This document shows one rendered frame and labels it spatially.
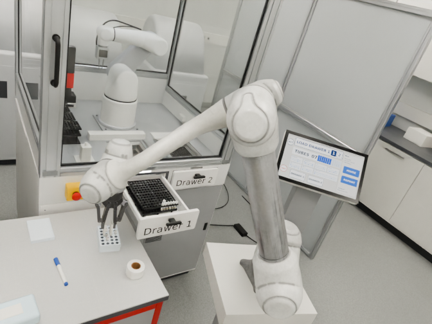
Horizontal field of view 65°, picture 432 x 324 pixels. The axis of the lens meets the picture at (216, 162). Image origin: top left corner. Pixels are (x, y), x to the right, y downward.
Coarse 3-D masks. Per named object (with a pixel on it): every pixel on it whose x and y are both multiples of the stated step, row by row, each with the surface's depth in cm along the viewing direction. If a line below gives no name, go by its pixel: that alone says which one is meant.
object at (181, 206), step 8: (136, 176) 172; (144, 176) 174; (152, 176) 176; (160, 176) 179; (168, 184) 173; (128, 192) 168; (128, 200) 154; (176, 200) 167; (128, 208) 154; (136, 208) 159; (184, 208) 160; (136, 216) 147; (144, 216) 155; (136, 224) 147
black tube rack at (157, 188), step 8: (128, 184) 163; (136, 184) 164; (144, 184) 166; (152, 184) 168; (160, 184) 170; (136, 192) 159; (144, 192) 165; (152, 192) 162; (160, 192) 164; (168, 192) 167; (136, 200) 159; (144, 200) 155; (152, 200) 157; (160, 200) 159; (168, 200) 160; (160, 208) 158; (176, 208) 161
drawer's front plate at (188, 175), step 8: (208, 168) 192; (216, 168) 194; (176, 176) 180; (184, 176) 184; (192, 176) 187; (208, 176) 194; (216, 176) 197; (184, 184) 187; (192, 184) 190; (200, 184) 194; (208, 184) 197
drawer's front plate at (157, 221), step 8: (152, 216) 142; (160, 216) 144; (168, 216) 146; (176, 216) 149; (184, 216) 152; (192, 216) 154; (144, 224) 141; (152, 224) 143; (160, 224) 146; (184, 224) 155; (192, 224) 158; (136, 232) 143; (144, 232) 143; (160, 232) 149; (168, 232) 152
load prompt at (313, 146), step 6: (294, 144) 202; (300, 144) 202; (306, 144) 202; (312, 144) 203; (318, 144) 203; (312, 150) 202; (318, 150) 202; (324, 150) 202; (330, 150) 202; (336, 150) 202; (330, 156) 201; (336, 156) 202; (342, 156) 202
